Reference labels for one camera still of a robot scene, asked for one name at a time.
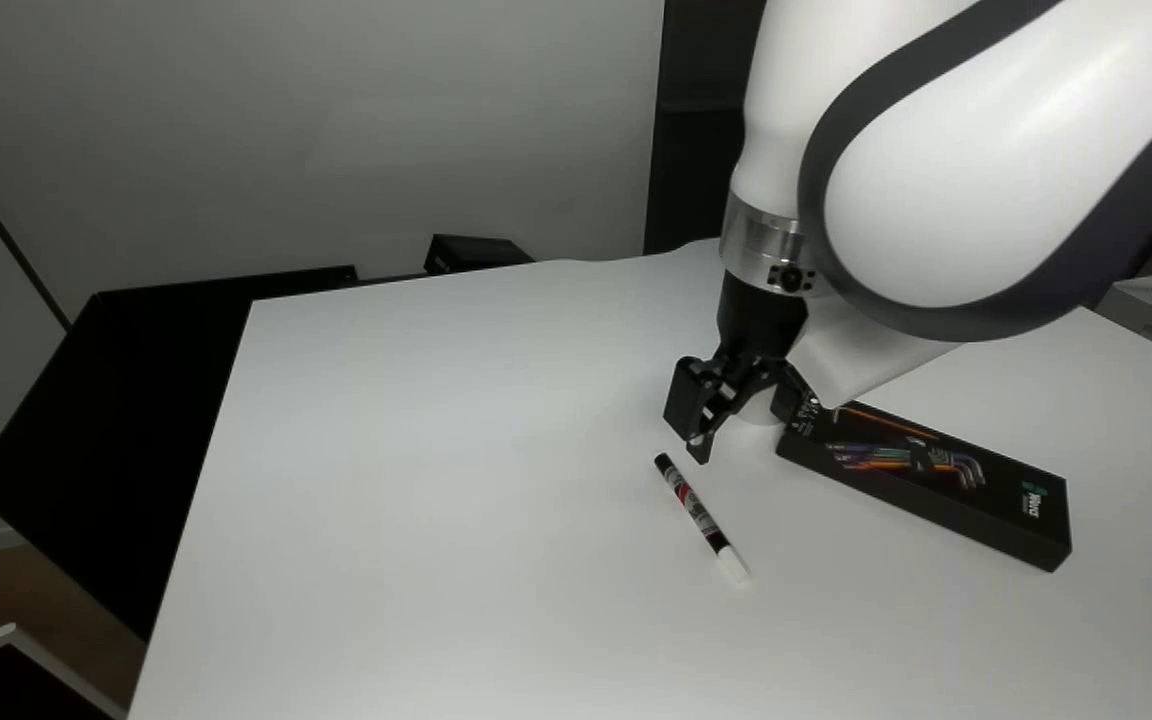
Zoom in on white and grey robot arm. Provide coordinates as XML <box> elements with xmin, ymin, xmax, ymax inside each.
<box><xmin>663</xmin><ymin>0</ymin><xmax>1152</xmax><ymax>457</ymax></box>

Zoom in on black office chair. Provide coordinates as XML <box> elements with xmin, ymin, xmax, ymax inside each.
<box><xmin>426</xmin><ymin>236</ymin><xmax>529</xmax><ymax>277</ymax></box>

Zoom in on black side cabinet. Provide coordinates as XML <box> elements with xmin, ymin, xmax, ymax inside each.
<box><xmin>0</xmin><ymin>262</ymin><xmax>358</xmax><ymax>639</ymax></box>

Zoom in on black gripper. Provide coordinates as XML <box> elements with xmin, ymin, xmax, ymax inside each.
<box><xmin>663</xmin><ymin>277</ymin><xmax>827</xmax><ymax>463</ymax></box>

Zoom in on dark wall pillar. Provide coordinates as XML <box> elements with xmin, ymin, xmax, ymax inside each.
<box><xmin>646</xmin><ymin>0</ymin><xmax>770</xmax><ymax>253</ymax></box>

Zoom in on black marker with white cap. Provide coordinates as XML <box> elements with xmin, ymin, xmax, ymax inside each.
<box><xmin>652</xmin><ymin>451</ymin><xmax>752</xmax><ymax>589</ymax></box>

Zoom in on black hex key set case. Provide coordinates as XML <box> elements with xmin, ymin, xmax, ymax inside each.
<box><xmin>775</xmin><ymin>404</ymin><xmax>1073</xmax><ymax>571</ymax></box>

